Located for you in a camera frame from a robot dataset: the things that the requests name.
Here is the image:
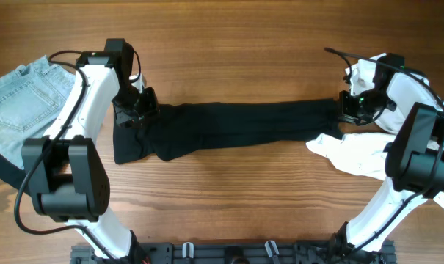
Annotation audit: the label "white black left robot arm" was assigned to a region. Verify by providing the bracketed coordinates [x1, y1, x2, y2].
[14, 38, 160, 263]

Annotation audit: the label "black t-shirt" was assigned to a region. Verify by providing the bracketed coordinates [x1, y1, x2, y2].
[113, 99, 343, 164]

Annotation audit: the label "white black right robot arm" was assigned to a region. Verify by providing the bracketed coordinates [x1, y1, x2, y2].
[328, 53, 444, 259]

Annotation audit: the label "light blue denim jeans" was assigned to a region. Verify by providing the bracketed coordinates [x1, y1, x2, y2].
[0, 56, 76, 169]

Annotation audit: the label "black folded garment under jeans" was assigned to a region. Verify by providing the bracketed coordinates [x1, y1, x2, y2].
[0, 155, 26, 190]

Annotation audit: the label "white shirt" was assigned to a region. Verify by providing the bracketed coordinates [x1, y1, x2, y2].
[306, 73, 444, 209]

